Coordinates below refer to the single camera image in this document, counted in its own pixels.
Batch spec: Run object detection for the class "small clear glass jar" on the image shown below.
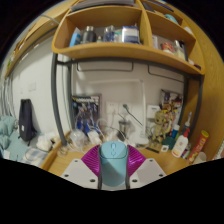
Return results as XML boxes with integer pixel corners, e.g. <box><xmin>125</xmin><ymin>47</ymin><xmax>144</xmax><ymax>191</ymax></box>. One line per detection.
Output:
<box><xmin>57</xmin><ymin>144</ymin><xmax>69</xmax><ymax>157</ymax></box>

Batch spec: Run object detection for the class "black backpack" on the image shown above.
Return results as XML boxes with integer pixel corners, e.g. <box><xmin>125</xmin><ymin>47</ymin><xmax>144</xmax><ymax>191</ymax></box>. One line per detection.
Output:
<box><xmin>18</xmin><ymin>98</ymin><xmax>36</xmax><ymax>143</ymax></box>

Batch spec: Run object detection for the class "colourful picture box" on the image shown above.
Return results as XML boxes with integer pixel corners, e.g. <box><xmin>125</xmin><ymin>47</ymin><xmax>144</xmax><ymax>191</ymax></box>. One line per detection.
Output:
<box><xmin>159</xmin><ymin>89</ymin><xmax>184</xmax><ymax>126</ymax></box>

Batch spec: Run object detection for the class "white pump lotion bottle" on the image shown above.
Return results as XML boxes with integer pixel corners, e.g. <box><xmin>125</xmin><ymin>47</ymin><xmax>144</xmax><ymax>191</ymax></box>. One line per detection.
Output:
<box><xmin>171</xmin><ymin>128</ymin><xmax>190</xmax><ymax>158</ymax></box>

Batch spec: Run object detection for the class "wooden cabinet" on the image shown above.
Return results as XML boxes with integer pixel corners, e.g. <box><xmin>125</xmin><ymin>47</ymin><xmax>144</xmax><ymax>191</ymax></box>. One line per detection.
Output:
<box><xmin>181</xmin><ymin>6</ymin><xmax>224</xmax><ymax>161</ymax></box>

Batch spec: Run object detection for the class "brown gold figurine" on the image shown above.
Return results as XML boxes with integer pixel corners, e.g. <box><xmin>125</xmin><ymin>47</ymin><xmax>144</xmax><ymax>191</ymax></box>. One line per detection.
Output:
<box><xmin>151</xmin><ymin>109</ymin><xmax>173</xmax><ymax>148</ymax></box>

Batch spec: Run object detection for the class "grey metal shelf frame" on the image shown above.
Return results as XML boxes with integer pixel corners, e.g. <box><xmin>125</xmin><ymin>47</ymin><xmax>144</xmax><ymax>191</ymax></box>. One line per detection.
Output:
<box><xmin>50</xmin><ymin>53</ymin><xmax>205</xmax><ymax>148</ymax></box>

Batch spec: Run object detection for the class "wooden shelf unit with items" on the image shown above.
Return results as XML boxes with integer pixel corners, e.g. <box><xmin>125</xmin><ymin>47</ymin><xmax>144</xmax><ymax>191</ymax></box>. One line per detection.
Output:
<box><xmin>51</xmin><ymin>0</ymin><xmax>206</xmax><ymax>76</ymax></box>

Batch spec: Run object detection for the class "blue white plaid blanket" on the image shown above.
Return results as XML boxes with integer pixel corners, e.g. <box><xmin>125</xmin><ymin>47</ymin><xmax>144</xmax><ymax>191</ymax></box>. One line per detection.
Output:
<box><xmin>21</xmin><ymin>146</ymin><xmax>49</xmax><ymax>168</ymax></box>

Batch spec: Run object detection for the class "teal ribbed cloth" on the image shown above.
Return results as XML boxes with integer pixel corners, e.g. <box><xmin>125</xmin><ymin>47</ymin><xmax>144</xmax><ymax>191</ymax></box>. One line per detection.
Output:
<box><xmin>0</xmin><ymin>115</ymin><xmax>26</xmax><ymax>161</ymax></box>

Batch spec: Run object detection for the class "white plastic bag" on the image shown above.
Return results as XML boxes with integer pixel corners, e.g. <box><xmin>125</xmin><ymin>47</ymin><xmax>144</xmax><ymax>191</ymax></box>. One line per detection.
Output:
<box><xmin>35</xmin><ymin>133</ymin><xmax>54</xmax><ymax>152</ymax></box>

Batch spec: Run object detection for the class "light blue computer mouse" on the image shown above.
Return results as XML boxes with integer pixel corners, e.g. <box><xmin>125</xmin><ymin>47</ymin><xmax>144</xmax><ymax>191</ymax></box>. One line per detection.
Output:
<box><xmin>98</xmin><ymin>140</ymin><xmax>130</xmax><ymax>188</ymax></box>

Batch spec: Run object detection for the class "dark blue spray bottle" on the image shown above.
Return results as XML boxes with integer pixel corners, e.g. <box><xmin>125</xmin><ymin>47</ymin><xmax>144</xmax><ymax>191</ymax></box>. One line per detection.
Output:
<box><xmin>181</xmin><ymin>111</ymin><xmax>193</xmax><ymax>134</ymax></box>

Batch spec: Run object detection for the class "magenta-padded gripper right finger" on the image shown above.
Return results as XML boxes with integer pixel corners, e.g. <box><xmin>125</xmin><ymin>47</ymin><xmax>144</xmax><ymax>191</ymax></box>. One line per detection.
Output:
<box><xmin>125</xmin><ymin>145</ymin><xmax>167</xmax><ymax>190</ymax></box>

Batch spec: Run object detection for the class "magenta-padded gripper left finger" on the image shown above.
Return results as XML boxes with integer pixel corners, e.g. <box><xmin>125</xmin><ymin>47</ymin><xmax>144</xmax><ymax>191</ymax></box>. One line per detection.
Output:
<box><xmin>61</xmin><ymin>144</ymin><xmax>102</xmax><ymax>190</ymax></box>

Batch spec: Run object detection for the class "grey striped curtain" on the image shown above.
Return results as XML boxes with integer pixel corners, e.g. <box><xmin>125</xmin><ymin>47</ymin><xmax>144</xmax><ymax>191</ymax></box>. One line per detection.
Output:
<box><xmin>0</xmin><ymin>74</ymin><xmax>16</xmax><ymax>118</ymax></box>

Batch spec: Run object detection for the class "clear domed plastic container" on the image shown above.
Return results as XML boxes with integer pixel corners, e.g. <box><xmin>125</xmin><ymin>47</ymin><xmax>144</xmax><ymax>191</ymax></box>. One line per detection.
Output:
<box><xmin>68</xmin><ymin>129</ymin><xmax>86</xmax><ymax>148</ymax></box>

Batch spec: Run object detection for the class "white charger block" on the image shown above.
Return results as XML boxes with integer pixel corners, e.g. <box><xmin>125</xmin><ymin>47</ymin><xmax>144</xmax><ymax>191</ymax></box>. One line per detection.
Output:
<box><xmin>87</xmin><ymin>130</ymin><xmax>103</xmax><ymax>144</ymax></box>

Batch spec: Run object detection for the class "robot model kit box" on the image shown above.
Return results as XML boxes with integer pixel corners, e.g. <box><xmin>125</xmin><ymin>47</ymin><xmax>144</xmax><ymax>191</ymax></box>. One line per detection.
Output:
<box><xmin>71</xmin><ymin>94</ymin><xmax>103</xmax><ymax>134</ymax></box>

